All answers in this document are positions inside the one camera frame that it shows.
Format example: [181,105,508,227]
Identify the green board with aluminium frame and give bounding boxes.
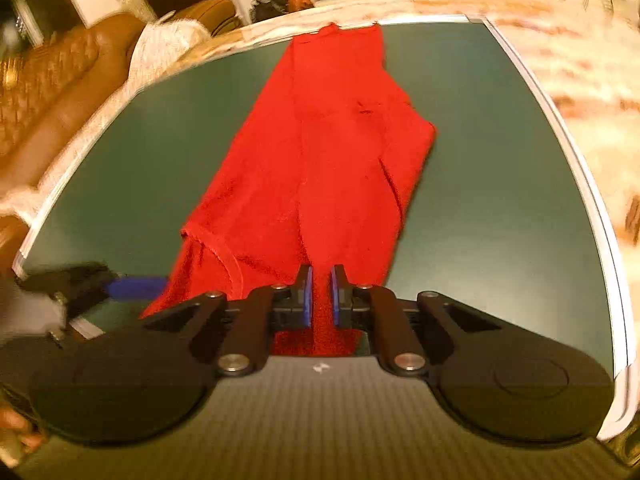
[12,15,631,441]

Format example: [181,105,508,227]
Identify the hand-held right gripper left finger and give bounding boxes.
[141,263,315,378]

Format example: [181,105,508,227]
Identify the black bag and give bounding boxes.
[250,0,293,23]

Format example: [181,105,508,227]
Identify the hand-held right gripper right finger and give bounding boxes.
[329,263,503,378]

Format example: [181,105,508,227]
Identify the red long-sleeve shirt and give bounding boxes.
[140,22,438,358]

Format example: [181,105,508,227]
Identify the brown leather sofa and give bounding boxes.
[0,0,246,281]

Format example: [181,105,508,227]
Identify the cream lace sofa cover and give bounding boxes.
[0,17,211,221]

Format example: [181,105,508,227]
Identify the person's left hand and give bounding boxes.
[0,405,46,466]

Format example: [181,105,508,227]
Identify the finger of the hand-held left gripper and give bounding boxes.
[20,261,169,321]

